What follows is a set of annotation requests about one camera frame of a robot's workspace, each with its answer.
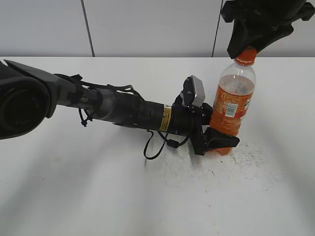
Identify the orange bottle cap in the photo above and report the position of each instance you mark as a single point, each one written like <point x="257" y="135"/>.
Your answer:
<point x="247" y="57"/>

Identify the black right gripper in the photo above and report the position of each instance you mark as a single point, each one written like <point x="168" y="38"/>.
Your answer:
<point x="273" y="16"/>

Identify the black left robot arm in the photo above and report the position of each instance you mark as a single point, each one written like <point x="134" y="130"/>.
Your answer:
<point x="29" y="95"/>

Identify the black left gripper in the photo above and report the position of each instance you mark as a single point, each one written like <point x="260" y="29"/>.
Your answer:
<point x="189" y="122"/>

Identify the orange drink plastic bottle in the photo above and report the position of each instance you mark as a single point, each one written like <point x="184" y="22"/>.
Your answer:
<point x="233" y="96"/>

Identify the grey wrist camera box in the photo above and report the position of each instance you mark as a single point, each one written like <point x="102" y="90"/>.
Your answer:
<point x="193" y="93"/>

